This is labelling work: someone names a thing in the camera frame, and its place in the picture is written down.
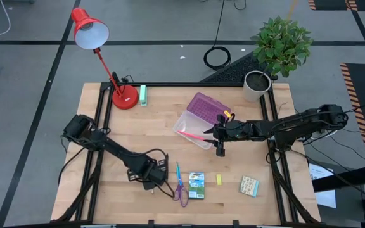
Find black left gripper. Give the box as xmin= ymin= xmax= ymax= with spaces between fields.
xmin=127 ymin=155 xmax=169 ymax=194

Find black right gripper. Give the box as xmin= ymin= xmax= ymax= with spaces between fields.
xmin=203 ymin=113 xmax=255 ymax=158

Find clear pencil case purple lid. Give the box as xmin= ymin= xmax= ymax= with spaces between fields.
xmin=172 ymin=92 xmax=233 ymax=151

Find purple handled scissors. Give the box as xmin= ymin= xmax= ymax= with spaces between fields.
xmin=172 ymin=161 xmax=189 ymax=208

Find green crayon box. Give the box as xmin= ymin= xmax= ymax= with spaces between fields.
xmin=188 ymin=172 xmax=206 ymax=200

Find printed sticker pad blue edge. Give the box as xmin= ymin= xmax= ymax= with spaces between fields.
xmin=239 ymin=175 xmax=260 ymax=198

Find black ribbed floor mat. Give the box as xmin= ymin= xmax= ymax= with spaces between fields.
xmin=199 ymin=52 xmax=266 ymax=84

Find mint green stapler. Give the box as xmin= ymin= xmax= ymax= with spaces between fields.
xmin=139 ymin=84 xmax=148 ymax=107

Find red desk lamp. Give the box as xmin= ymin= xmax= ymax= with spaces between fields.
xmin=70 ymin=6 xmax=140 ymax=110

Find green plant in white pot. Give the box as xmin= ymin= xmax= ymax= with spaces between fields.
xmin=242 ymin=15 xmax=314 ymax=103

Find white paper sheet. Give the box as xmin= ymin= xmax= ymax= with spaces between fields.
xmin=309 ymin=163 xmax=337 ymax=209

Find black metal beam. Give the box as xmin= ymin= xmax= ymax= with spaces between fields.
xmin=312 ymin=163 xmax=365 ymax=193

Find hazard striped floor mat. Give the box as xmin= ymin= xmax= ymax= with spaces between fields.
xmin=308 ymin=0 xmax=365 ymax=12
xmin=340 ymin=62 xmax=365 ymax=165

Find black aluminium table frame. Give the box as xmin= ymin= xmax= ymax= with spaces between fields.
xmin=51 ymin=81 xmax=321 ymax=228

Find coiled black floor cable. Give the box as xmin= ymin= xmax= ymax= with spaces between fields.
xmin=203 ymin=0 xmax=232 ymax=71

